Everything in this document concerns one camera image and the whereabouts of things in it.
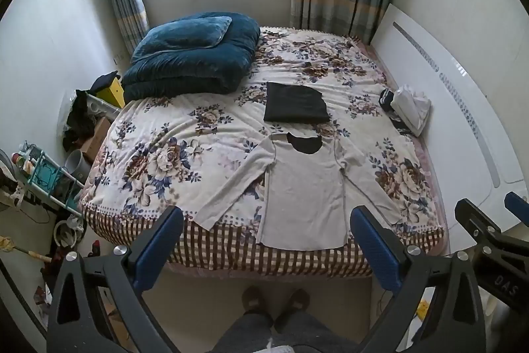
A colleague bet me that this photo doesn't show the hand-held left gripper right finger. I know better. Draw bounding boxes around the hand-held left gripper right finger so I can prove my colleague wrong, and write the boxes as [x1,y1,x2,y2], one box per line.
[349,205,486,353]

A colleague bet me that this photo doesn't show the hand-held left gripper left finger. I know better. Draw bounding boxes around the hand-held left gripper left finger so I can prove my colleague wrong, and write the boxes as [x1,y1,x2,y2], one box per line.
[46,205,184,353]

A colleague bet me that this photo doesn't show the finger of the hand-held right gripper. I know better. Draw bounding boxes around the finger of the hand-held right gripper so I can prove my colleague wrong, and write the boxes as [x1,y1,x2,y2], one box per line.
[505,191,529,228]
[454,199,514,251]

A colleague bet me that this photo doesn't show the grey long-sleeve shirt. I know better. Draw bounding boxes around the grey long-sleeve shirt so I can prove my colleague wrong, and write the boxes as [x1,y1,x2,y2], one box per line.
[194,132,404,250]

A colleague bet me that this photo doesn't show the white folded clothes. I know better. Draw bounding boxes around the white folded clothes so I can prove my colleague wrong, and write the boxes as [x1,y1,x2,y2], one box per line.
[390,85,431,137]

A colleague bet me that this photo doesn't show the dark clothes pile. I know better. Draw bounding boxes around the dark clothes pile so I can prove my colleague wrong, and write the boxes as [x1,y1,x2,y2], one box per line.
[62,89,109,152]

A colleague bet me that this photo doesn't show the person's right slipper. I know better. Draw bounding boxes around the person's right slipper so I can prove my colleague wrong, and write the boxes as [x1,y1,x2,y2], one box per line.
[283,288,311,315]

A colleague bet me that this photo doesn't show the person's slipper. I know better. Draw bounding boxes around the person's slipper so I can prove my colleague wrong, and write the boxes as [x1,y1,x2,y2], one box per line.
[283,288,311,315]
[241,286,269,315]

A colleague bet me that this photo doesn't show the white headboard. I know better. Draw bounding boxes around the white headboard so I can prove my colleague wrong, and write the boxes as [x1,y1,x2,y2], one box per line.
[369,3,528,254]

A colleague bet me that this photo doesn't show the white round appliance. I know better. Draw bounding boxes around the white round appliance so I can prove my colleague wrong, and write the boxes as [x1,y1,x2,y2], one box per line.
[53,216,84,251]

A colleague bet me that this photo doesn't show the person's right leg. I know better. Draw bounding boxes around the person's right leg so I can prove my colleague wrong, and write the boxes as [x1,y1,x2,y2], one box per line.
[273,309,361,353]

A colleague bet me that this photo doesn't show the person's leg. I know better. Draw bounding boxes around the person's leg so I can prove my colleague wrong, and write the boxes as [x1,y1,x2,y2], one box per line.
[215,311,274,353]
[273,309,361,353]

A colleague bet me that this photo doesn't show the person's left slipper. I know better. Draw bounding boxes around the person's left slipper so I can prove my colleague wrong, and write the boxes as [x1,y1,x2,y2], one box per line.
[241,286,269,315]

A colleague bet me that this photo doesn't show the bed with floral bedsheet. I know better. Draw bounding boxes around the bed with floral bedsheet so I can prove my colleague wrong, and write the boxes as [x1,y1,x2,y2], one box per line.
[78,26,450,279]

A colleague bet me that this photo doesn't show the grey bucket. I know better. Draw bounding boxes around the grey bucket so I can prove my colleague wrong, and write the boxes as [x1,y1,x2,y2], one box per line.
[65,149,90,185]

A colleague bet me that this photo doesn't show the person's left leg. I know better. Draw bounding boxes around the person's left leg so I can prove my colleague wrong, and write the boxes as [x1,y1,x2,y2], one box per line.
[215,311,274,353]

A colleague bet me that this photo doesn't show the cardboard box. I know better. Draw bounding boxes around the cardboard box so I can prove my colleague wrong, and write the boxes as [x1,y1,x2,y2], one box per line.
[80,116,112,164]

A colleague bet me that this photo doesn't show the teal storage rack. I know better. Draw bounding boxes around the teal storage rack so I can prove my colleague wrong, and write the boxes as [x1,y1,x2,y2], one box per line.
[12,144,86,214]

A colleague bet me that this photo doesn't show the dark small garment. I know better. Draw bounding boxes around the dark small garment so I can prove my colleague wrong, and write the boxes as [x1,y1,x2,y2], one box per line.
[379,88,398,112]

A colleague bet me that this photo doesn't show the yellow box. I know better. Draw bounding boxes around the yellow box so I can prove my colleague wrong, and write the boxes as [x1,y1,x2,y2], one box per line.
[96,77,126,110]

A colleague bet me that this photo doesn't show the black folded garment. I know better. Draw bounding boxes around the black folded garment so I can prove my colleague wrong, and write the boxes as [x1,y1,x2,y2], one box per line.
[264,82,330,124]

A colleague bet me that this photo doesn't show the blue folded quilt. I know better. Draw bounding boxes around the blue folded quilt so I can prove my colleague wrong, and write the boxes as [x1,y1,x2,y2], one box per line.
[120,12,261,103]

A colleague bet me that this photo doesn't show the blue pillow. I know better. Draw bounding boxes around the blue pillow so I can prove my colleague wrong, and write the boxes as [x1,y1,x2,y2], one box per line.
[131,16,233,62]

